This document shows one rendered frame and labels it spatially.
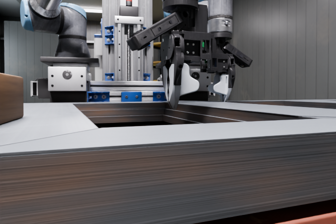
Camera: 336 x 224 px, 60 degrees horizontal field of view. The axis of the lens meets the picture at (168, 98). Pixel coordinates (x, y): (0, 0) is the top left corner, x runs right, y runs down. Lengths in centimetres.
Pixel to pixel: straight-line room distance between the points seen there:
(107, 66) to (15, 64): 723
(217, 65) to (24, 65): 788
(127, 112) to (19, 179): 67
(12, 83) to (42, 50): 817
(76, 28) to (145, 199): 116
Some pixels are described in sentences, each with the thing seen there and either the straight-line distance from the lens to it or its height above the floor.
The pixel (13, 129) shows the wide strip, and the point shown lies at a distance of 28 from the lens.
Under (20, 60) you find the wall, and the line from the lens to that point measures 861.
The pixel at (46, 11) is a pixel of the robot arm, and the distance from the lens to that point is 123.
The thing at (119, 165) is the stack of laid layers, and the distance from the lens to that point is 18.
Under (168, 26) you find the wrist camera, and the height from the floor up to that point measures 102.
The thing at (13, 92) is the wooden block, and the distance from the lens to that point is 36.
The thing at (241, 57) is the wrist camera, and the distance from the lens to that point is 94.
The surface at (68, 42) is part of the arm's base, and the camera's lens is 129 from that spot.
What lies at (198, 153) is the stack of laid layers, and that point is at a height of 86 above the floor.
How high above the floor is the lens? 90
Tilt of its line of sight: 1 degrees down
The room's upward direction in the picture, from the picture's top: straight up
